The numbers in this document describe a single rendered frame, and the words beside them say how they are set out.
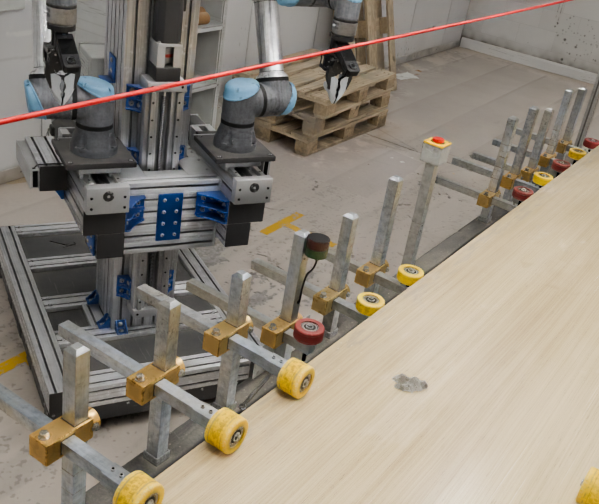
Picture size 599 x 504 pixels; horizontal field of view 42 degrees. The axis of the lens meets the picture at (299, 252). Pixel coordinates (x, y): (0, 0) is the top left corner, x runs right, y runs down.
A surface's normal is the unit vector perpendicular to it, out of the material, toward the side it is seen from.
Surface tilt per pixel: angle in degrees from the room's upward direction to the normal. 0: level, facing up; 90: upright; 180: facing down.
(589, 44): 90
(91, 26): 90
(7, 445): 0
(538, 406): 0
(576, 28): 90
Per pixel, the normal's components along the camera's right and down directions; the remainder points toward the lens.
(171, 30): 0.44, 0.48
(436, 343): 0.15, -0.87
